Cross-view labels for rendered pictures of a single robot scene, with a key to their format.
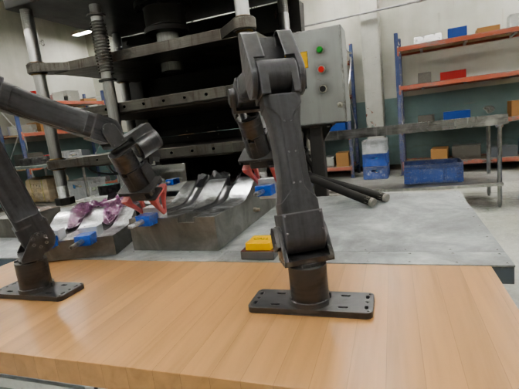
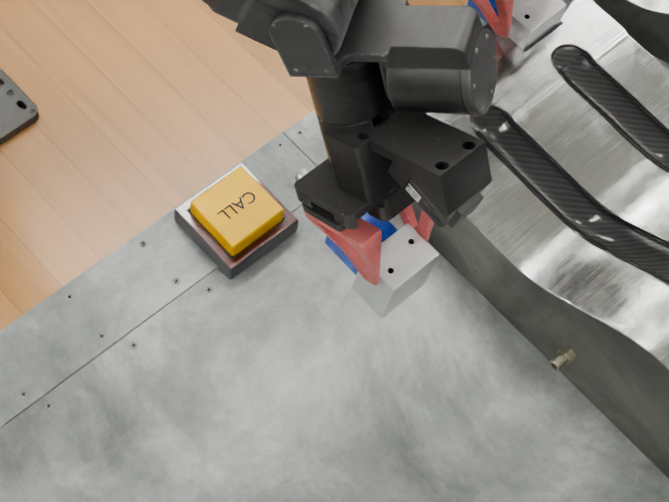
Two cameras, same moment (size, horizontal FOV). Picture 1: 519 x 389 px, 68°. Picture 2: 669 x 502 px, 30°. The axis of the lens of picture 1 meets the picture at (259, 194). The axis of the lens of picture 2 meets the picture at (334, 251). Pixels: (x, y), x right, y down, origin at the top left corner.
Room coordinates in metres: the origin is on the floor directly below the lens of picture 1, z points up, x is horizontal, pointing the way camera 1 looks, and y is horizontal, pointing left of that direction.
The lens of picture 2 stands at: (1.12, -0.49, 1.80)
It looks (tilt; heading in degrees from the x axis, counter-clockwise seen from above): 62 degrees down; 107
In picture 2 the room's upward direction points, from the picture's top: 12 degrees clockwise
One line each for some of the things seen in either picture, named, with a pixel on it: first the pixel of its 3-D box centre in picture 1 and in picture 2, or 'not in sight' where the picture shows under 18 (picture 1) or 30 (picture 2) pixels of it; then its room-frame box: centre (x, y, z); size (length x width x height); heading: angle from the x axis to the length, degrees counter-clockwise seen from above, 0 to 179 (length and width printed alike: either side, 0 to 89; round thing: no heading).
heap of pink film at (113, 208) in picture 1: (104, 204); not in sight; (1.26, 0.51, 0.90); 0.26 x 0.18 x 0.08; 177
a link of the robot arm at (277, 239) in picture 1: (301, 243); not in sight; (0.60, -0.06, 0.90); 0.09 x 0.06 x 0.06; 100
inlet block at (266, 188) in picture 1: (263, 190); (353, 229); (0.99, -0.01, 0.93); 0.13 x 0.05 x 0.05; 160
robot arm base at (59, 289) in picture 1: (34, 275); not in sight; (0.80, 0.50, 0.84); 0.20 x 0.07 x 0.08; 70
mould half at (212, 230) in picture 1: (212, 204); (659, 235); (1.22, 0.15, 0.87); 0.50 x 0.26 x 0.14; 159
